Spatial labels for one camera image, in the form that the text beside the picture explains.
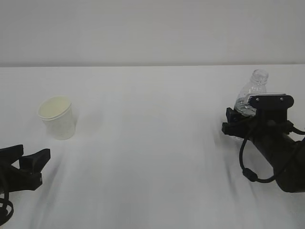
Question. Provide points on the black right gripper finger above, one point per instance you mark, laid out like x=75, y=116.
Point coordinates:
x=233, y=116

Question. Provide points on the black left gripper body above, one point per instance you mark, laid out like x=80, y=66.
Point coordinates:
x=20, y=180

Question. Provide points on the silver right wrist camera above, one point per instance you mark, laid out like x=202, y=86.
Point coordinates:
x=266, y=101

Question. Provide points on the white paper cup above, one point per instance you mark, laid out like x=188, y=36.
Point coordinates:
x=56, y=114

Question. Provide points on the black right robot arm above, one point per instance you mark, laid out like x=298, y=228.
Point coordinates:
x=269, y=132

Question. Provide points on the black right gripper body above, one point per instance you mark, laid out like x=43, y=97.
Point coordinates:
x=262, y=121

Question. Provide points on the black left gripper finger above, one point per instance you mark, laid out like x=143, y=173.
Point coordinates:
x=10, y=155
x=36, y=162

